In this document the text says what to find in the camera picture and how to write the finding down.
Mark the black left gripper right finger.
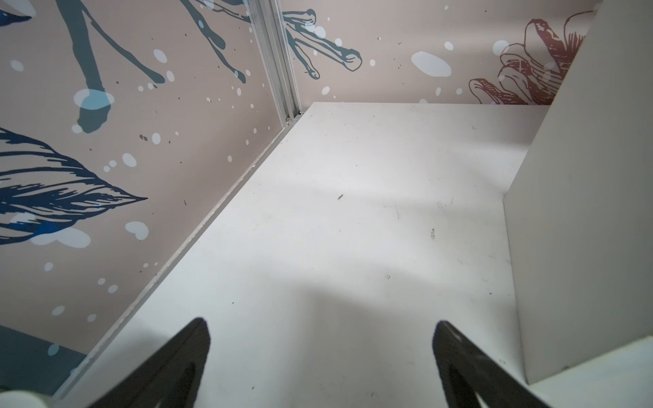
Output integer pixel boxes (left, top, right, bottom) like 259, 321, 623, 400
432, 321, 547, 408

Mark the white wooden bookshelf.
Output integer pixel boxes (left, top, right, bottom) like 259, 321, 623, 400
504, 1, 652, 384

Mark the white roll under arm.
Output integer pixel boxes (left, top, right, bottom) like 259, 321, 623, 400
0, 390, 50, 408

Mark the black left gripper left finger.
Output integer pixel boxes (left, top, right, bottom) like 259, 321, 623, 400
91, 317, 211, 408

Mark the aluminium cage frame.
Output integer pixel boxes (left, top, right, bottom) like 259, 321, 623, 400
248, 0, 301, 126

